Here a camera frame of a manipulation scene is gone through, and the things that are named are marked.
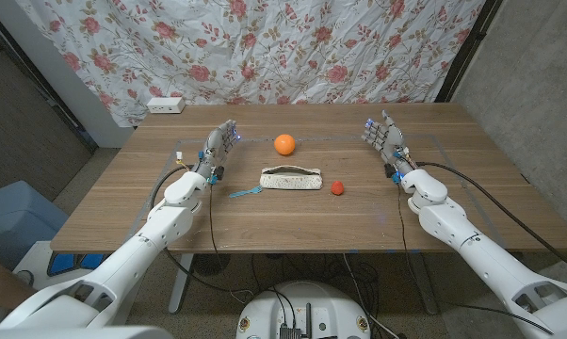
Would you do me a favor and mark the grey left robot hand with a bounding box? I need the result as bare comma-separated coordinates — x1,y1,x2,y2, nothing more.
192,119,241,183

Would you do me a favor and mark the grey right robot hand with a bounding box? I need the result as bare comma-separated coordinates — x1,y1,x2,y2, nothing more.
361,109,416,179

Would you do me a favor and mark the beige dotted pen bag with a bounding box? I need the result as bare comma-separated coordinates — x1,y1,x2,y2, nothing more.
258,165,324,191

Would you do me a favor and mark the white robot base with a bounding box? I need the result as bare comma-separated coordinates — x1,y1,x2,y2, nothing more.
235,281,372,339

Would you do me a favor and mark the person's bare forearm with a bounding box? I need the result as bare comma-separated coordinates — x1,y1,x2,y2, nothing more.
0,234,38,312

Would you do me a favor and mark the white power strip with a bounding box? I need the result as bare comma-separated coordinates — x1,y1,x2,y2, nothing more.
146,96,186,115

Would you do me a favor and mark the orange fruit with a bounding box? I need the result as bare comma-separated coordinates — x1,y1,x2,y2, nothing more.
273,134,297,156

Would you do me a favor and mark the floral backdrop cloth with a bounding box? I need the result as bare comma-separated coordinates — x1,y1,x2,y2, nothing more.
14,0,487,128

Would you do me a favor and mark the black backdrop stand pole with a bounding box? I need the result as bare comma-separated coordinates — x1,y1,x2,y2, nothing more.
434,0,504,104

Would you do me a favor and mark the white table leg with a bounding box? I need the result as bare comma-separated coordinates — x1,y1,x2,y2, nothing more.
168,252,195,315
408,252,440,315

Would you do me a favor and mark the blue plastic bin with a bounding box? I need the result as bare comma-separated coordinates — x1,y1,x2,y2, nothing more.
0,180,71,272

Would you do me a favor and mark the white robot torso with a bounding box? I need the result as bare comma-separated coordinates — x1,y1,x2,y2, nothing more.
0,324,174,339

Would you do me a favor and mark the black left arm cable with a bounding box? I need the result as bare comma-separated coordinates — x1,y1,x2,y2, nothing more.
149,163,256,296

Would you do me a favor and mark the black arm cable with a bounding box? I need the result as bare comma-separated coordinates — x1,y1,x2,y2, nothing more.
417,161,567,279
149,163,256,296

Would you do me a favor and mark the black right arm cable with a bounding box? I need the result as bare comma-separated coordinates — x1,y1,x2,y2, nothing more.
417,161,567,279

